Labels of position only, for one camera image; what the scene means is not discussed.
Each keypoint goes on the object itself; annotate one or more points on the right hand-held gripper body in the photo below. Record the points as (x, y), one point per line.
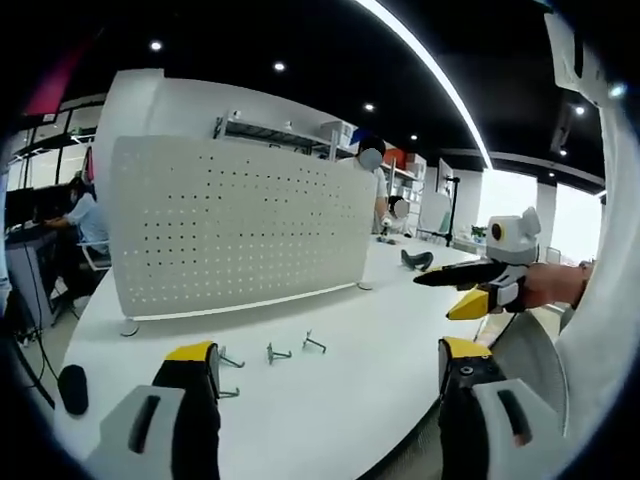
(510, 245)

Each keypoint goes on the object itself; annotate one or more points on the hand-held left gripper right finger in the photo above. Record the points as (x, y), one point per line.
(465, 425)

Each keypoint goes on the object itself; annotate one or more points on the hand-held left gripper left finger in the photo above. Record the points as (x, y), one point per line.
(150, 430)

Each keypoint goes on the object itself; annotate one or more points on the metal hook assembly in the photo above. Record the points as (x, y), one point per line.
(231, 359)
(277, 354)
(315, 342)
(230, 393)

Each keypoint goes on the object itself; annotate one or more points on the white perforated mounting plate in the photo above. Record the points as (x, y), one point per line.
(240, 225)

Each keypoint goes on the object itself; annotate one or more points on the person's right hand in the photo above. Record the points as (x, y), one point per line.
(550, 285)

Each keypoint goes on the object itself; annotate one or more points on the green potted plant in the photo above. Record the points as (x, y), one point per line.
(479, 232)

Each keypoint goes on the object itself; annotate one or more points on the black tripod stand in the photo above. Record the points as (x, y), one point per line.
(452, 210)

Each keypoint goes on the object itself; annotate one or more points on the black foam cylinder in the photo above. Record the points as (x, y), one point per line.
(74, 390)

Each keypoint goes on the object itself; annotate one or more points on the person's white shirt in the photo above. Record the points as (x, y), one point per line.
(620, 225)

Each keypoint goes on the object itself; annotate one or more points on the long ceiling light strip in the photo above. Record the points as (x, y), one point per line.
(440, 80)

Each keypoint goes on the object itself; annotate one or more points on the grey desk cabinet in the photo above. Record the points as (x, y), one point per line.
(30, 280)

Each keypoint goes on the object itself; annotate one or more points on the metal storage shelf rack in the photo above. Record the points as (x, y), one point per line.
(280, 135)

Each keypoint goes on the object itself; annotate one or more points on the black computer monitor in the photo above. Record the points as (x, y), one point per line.
(19, 205)

